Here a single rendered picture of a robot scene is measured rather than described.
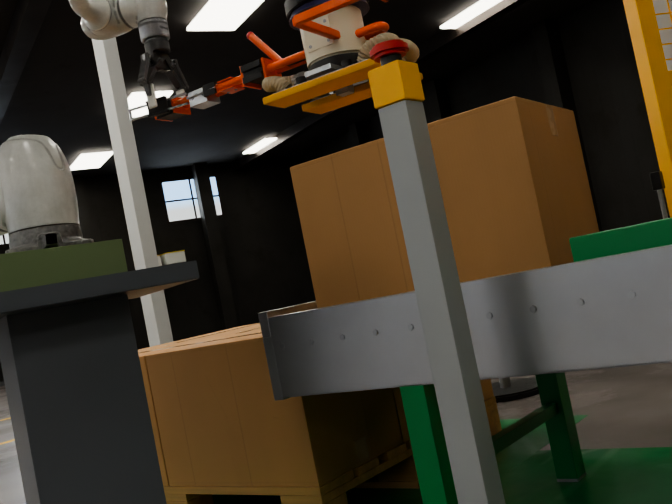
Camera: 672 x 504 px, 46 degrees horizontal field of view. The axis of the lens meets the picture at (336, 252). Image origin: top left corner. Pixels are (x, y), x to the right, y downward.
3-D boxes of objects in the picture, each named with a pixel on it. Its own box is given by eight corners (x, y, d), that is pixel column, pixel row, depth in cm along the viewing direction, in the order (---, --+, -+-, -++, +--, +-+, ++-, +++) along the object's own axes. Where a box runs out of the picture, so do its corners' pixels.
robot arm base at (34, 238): (6, 254, 161) (2, 227, 161) (4, 265, 181) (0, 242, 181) (97, 241, 169) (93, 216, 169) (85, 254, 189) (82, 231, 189)
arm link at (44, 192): (44, 223, 166) (28, 122, 168) (-17, 239, 174) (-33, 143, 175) (96, 223, 181) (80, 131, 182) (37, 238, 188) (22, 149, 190)
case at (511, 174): (607, 268, 193) (573, 110, 194) (555, 286, 159) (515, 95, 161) (399, 304, 226) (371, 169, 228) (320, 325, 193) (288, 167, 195)
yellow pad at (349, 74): (393, 70, 197) (389, 50, 197) (375, 64, 188) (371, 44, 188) (284, 108, 214) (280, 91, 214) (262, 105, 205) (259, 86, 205)
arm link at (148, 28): (173, 21, 241) (177, 40, 240) (152, 31, 245) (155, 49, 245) (153, 15, 233) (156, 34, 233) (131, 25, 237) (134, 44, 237)
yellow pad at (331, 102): (424, 79, 213) (420, 62, 213) (408, 74, 204) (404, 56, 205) (320, 114, 230) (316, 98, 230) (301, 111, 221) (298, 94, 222)
